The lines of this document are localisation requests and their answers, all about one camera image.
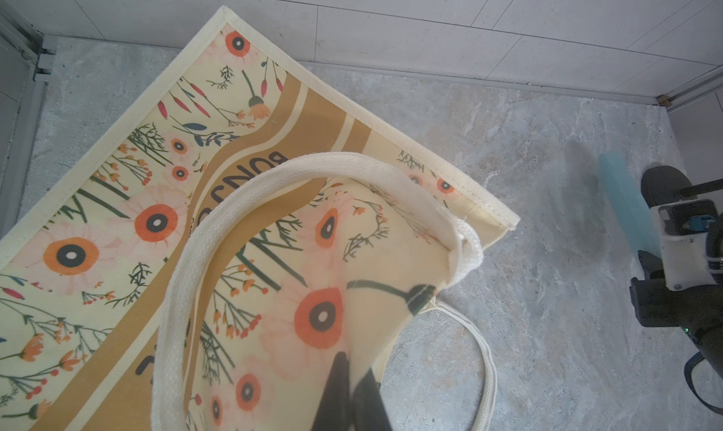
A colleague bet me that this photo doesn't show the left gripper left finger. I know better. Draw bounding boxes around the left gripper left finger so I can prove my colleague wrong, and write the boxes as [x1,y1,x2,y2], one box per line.
[316,352,351,431]

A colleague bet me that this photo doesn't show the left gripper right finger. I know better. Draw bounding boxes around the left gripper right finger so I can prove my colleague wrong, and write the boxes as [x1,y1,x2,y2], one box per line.
[352,370,393,431]

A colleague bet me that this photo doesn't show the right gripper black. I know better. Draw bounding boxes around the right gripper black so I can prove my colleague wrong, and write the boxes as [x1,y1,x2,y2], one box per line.
[630,165,722,341]

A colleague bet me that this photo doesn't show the teal translucent pencil case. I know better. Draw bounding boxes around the teal translucent pencil case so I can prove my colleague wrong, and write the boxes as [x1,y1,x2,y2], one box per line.
[598,151,661,258]

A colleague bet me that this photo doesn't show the floral canvas tote bag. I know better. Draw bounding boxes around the floral canvas tote bag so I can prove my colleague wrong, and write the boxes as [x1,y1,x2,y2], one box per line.
[1,7,519,430]

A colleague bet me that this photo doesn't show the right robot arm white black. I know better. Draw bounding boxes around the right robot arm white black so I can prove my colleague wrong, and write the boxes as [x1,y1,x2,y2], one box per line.
[630,165,722,415]

